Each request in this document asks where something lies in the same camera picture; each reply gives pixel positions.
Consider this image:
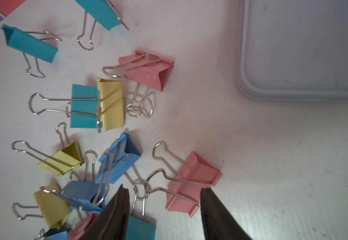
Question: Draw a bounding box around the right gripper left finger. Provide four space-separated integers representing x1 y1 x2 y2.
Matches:
80 186 130 240

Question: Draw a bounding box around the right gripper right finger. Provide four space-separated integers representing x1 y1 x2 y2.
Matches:
200 188 251 240

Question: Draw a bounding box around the teal binder clip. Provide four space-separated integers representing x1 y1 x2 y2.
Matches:
76 0 130 51
28 84 102 132
1 24 63 79
125 182 157 240

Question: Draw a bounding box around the blue binder clip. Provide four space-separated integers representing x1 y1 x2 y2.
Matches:
35 228 71 240
40 149 107 215
92 132 150 208

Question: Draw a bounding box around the pink binder clip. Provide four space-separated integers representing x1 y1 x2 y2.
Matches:
102 50 175 92
67 214 98 240
144 140 224 218

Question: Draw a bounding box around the yellow binder clip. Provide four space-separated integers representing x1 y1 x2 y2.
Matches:
96 78 153 132
11 122 84 178
12 190 71 229

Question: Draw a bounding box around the light blue pencil case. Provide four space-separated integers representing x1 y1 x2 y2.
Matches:
237 1 348 102

